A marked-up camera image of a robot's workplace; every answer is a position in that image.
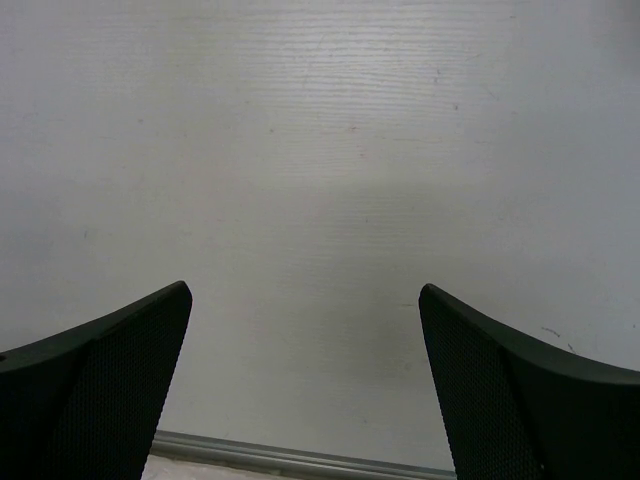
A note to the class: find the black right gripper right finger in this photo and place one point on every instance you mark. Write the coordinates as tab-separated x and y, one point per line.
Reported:
515	407

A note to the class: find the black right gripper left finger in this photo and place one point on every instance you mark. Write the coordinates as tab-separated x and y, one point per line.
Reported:
85	403

